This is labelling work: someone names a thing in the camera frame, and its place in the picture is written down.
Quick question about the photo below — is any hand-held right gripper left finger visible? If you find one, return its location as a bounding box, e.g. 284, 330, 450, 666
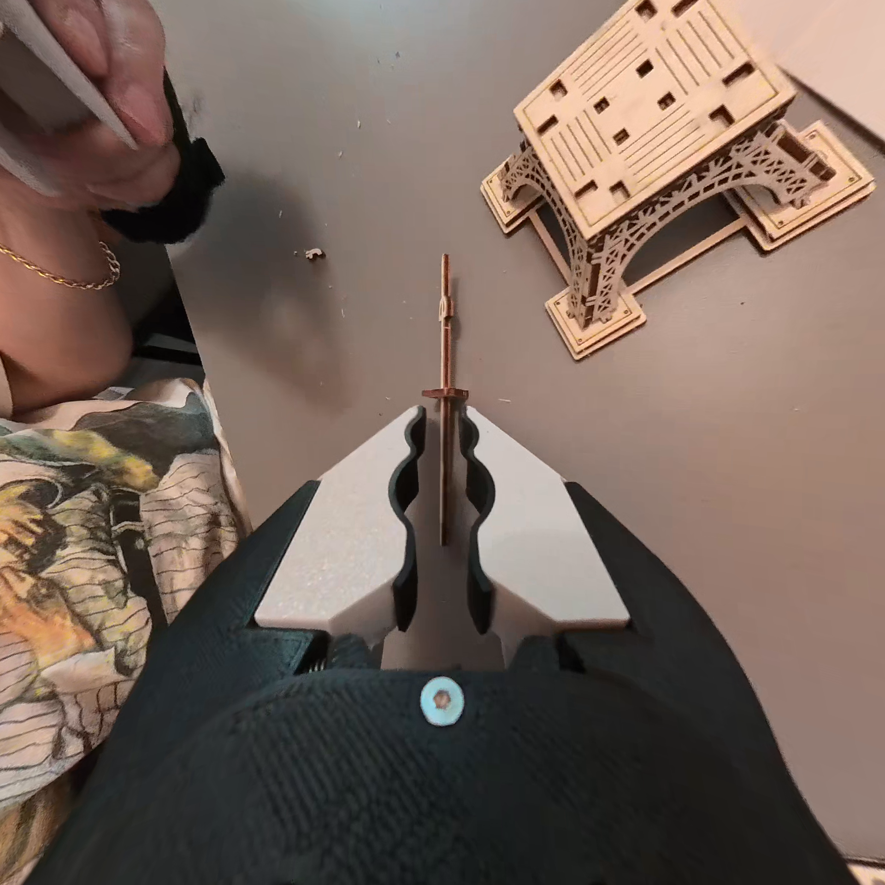
254, 407, 426, 647

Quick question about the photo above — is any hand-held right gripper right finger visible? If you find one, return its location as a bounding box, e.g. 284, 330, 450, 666
458, 407, 631, 647

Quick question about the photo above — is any wooden tower spire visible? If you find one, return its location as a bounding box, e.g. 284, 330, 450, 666
422, 254, 470, 547

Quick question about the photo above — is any grey desk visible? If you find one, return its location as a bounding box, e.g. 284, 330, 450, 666
148, 0, 885, 861

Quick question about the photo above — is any person's left hand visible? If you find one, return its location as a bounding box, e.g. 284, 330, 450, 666
0, 0, 184, 251

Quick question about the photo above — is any person's printed t-shirt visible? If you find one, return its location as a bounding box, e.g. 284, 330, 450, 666
0, 377, 251, 813

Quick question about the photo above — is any wooden tower base model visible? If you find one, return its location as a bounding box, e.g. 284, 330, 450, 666
480, 0, 875, 362

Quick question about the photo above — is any instruction booklet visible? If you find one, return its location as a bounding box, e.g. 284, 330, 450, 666
726, 0, 885, 154

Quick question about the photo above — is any gold bracelet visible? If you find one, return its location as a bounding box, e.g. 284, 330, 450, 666
0, 241, 122, 291

